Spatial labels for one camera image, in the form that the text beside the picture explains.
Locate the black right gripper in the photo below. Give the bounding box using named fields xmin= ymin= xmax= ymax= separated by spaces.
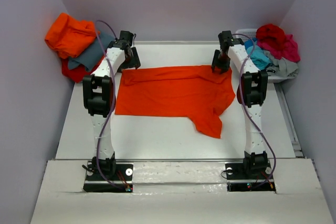
xmin=212 ymin=49 xmax=231 ymax=74

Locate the orange t shirt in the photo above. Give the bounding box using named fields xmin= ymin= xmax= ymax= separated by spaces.
xmin=115 ymin=65 xmax=235 ymax=138

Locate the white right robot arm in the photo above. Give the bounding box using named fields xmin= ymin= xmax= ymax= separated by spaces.
xmin=211 ymin=30 xmax=269 ymax=180

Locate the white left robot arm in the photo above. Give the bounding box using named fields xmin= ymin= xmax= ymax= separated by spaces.
xmin=82 ymin=30 xmax=141 ymax=181

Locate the grey-blue folded shirt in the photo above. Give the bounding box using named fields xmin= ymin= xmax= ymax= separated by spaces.
xmin=68 ymin=32 xmax=115 ymax=72

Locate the white plastic laundry basket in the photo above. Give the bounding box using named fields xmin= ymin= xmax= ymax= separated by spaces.
xmin=235 ymin=29 xmax=295 ymax=83

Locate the teal shirt in basket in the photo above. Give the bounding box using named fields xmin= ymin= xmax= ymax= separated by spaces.
xmin=244 ymin=38 xmax=271 ymax=70

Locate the orange folded shirt on pile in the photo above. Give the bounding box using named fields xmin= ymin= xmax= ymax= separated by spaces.
xmin=45 ymin=13 xmax=96 ymax=59

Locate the red shirt in basket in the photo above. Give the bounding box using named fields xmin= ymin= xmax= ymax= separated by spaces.
xmin=256 ymin=24 xmax=286 ymax=50

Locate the red folded shirt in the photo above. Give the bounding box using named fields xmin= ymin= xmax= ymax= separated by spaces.
xmin=61 ymin=57 xmax=103 ymax=83

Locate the grey shirt in basket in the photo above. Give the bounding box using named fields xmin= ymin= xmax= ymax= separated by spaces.
xmin=264 ymin=50 xmax=299 ymax=78

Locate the magenta shirt in basket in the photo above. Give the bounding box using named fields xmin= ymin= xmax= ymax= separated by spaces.
xmin=257 ymin=34 xmax=301 ymax=63

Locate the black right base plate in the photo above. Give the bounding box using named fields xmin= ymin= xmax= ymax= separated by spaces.
xmin=221 ymin=163 xmax=276 ymax=193

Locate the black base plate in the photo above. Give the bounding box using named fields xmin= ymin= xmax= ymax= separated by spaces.
xmin=82 ymin=161 xmax=134 ymax=193
xmin=221 ymin=163 xmax=276 ymax=193

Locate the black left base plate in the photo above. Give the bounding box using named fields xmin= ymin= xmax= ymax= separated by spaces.
xmin=82 ymin=161 xmax=134 ymax=193

